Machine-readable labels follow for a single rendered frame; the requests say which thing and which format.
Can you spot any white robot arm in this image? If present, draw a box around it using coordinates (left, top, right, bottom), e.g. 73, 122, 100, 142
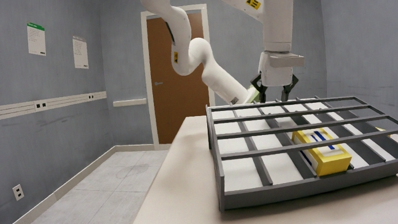
140, 0, 304, 105

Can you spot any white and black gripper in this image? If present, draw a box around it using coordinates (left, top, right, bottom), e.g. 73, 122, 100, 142
250, 50, 299, 103

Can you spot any dark grey front bar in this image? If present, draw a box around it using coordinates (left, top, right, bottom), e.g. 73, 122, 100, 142
225, 159, 398, 209

